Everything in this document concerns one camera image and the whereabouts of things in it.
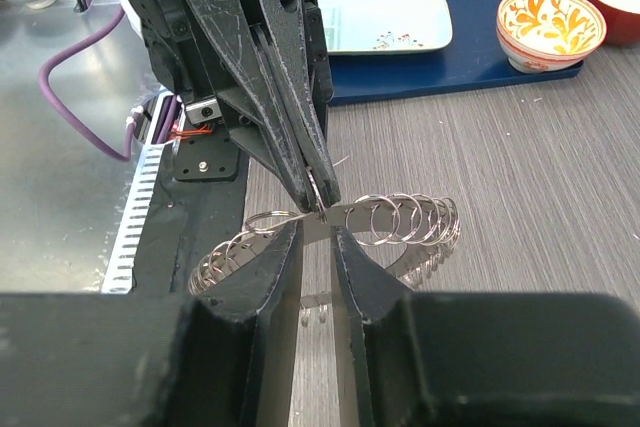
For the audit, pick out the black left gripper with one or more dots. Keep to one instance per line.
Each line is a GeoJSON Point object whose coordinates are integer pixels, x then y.
{"type": "Point", "coordinates": [265, 62]}

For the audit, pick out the white slotted cable duct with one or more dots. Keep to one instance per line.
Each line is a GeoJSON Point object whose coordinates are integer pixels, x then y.
{"type": "Point", "coordinates": [118, 278]}

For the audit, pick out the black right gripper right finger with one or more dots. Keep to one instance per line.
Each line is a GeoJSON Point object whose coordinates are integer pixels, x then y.
{"type": "Point", "coordinates": [407, 358]}

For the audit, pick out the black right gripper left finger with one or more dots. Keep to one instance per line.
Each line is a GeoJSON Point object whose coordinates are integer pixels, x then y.
{"type": "Point", "coordinates": [225, 359]}

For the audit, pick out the orange floral patterned bowl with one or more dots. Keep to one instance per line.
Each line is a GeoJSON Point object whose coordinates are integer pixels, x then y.
{"type": "Point", "coordinates": [539, 36]}

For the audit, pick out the metal disc with keyrings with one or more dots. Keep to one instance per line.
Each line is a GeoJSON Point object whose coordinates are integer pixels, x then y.
{"type": "Point", "coordinates": [426, 228]}

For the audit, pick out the single silver keyring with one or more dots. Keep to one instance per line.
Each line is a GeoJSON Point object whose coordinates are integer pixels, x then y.
{"type": "Point", "coordinates": [321, 209]}

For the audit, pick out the light green rectangular plate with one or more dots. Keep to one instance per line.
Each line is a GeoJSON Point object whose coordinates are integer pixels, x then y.
{"type": "Point", "coordinates": [373, 27]}

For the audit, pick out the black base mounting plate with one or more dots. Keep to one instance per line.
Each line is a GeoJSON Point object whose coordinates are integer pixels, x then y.
{"type": "Point", "coordinates": [197, 202]}

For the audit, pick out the dark blue tray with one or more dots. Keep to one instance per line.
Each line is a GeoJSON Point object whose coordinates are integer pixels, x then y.
{"type": "Point", "coordinates": [473, 60]}

